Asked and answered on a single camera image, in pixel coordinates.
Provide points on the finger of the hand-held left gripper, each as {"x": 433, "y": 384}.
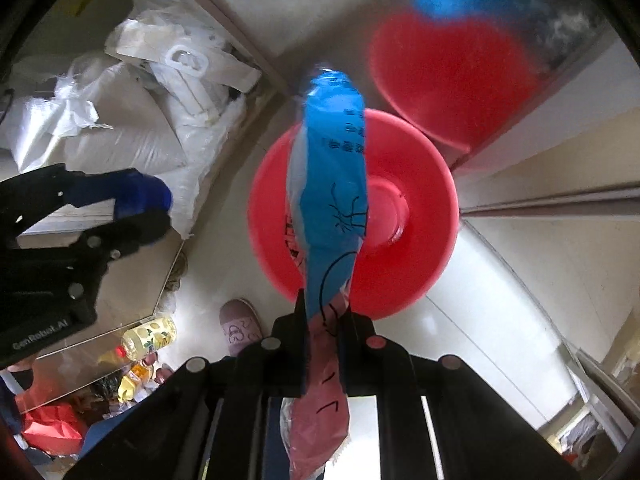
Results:
{"x": 142, "y": 230}
{"x": 142, "y": 192}

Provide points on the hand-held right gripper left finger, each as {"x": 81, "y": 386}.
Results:
{"x": 290, "y": 355}

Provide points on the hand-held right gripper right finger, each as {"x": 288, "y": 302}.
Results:
{"x": 357, "y": 355}

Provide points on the red plastic basin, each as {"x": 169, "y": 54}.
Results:
{"x": 410, "y": 240}

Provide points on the blue and pink plastic wrapper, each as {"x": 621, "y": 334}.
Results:
{"x": 330, "y": 160}

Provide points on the pink slipper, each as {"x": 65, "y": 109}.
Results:
{"x": 240, "y": 327}

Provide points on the white woven sack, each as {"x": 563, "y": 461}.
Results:
{"x": 210, "y": 160}
{"x": 110, "y": 125}

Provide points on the large yellow oil bottle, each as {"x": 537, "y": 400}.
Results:
{"x": 150, "y": 335}

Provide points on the red plastic bag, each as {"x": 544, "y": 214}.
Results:
{"x": 50, "y": 425}

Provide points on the small yellow oil bottle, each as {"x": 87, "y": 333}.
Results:
{"x": 135, "y": 380}

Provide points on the white plastic bag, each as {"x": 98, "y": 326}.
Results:
{"x": 185, "y": 60}

